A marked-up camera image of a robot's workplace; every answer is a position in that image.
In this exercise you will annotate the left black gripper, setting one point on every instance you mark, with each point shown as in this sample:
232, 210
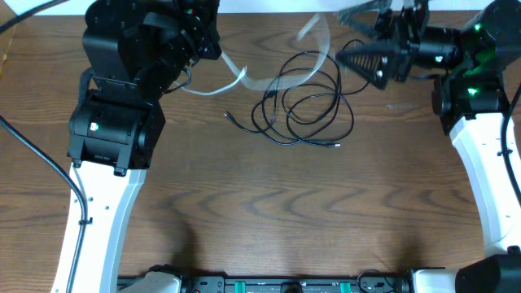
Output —
206, 15

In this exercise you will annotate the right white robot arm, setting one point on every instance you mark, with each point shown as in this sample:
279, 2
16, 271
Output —
469, 98

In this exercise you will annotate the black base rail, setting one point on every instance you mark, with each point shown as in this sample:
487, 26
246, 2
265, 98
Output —
370, 280

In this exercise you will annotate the cardboard panel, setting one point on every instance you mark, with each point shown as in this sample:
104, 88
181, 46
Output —
6, 14

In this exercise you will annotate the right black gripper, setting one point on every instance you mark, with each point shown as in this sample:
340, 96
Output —
405, 54

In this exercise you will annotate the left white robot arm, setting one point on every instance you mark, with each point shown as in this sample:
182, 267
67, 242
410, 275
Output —
137, 51

